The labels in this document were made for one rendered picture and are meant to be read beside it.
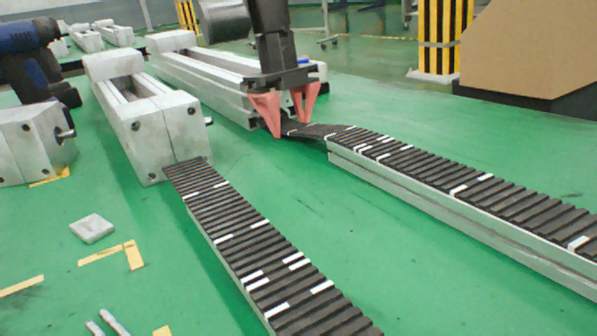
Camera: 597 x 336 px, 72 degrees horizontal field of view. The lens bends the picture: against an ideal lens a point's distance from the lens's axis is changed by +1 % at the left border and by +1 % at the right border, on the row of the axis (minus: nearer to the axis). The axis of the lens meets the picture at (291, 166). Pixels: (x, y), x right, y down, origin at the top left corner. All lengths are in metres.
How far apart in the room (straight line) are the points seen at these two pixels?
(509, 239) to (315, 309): 0.17
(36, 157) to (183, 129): 0.24
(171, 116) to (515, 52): 0.53
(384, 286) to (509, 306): 0.08
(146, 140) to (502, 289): 0.42
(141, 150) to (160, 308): 0.25
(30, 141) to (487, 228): 0.60
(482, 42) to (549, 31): 0.11
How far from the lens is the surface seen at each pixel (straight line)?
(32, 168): 0.72
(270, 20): 0.61
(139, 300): 0.38
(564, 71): 0.75
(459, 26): 3.92
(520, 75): 0.76
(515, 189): 0.40
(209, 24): 0.59
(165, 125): 0.56
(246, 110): 0.71
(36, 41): 0.96
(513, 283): 0.35
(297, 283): 0.30
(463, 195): 0.38
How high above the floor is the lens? 1.00
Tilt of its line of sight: 24 degrees down
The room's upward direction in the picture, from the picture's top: 9 degrees counter-clockwise
